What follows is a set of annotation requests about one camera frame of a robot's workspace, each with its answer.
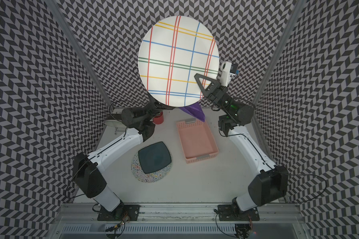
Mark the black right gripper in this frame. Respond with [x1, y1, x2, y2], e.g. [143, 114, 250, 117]
[195, 73, 236, 116]

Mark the purple microfibre cloth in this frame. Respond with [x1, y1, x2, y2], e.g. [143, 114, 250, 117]
[179, 102, 205, 122]

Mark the plaid striped round plate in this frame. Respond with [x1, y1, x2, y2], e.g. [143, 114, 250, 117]
[138, 16, 220, 107]

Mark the dark teal square plate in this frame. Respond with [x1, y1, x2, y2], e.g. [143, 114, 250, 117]
[138, 141, 172, 174]

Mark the colourful squiggle pattern plate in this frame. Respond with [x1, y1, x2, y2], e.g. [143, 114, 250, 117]
[131, 153, 173, 183]

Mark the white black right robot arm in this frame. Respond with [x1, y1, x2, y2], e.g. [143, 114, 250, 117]
[194, 73, 288, 212]

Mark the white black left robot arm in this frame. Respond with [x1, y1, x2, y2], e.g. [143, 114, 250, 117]
[72, 99, 173, 220]

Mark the pink plastic basket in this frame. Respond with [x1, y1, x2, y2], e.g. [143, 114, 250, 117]
[176, 118, 219, 164]

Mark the red ceramic mug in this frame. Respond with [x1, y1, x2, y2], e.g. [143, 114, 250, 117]
[153, 112, 164, 125]

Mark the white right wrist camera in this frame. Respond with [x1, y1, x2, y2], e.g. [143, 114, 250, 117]
[220, 61, 239, 87]

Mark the aluminium corner post right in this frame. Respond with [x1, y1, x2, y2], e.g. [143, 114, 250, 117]
[252, 0, 306, 102]

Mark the aluminium corner post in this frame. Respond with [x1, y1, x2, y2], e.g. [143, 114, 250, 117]
[44, 0, 111, 106]
[252, 0, 306, 102]

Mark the aluminium corner post left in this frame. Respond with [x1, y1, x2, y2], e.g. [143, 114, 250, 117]
[44, 0, 111, 106]

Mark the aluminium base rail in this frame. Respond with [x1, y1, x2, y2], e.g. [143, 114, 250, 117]
[55, 203, 304, 224]

